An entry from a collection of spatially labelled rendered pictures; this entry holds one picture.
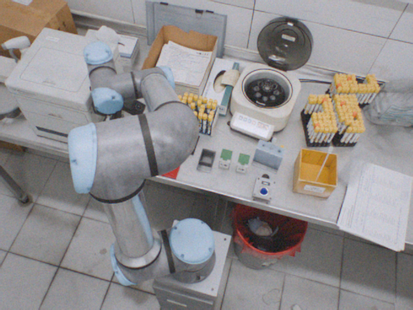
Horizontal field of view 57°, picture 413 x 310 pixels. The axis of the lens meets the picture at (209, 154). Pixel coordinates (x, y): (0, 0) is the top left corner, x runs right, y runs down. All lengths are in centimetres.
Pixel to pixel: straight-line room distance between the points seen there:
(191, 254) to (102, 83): 49
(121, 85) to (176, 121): 39
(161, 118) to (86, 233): 171
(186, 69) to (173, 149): 100
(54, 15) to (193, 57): 58
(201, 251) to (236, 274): 122
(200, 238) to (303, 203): 53
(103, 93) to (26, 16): 83
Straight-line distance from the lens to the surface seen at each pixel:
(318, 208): 143
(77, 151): 66
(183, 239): 100
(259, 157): 142
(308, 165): 149
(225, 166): 141
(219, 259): 123
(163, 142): 65
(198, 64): 165
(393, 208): 152
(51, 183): 252
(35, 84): 135
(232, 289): 218
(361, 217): 146
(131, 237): 87
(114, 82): 104
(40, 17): 177
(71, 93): 129
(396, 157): 166
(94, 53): 109
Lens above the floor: 213
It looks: 59 degrees down
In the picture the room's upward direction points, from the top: 5 degrees clockwise
